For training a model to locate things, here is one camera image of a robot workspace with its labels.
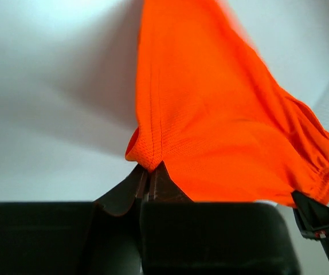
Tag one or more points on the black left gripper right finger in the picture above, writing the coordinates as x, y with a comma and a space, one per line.
180, 236

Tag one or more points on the orange mesh shorts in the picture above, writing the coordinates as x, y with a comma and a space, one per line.
210, 110

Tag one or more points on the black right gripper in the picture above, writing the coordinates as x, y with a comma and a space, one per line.
312, 218

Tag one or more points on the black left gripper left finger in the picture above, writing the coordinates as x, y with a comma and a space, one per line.
93, 237

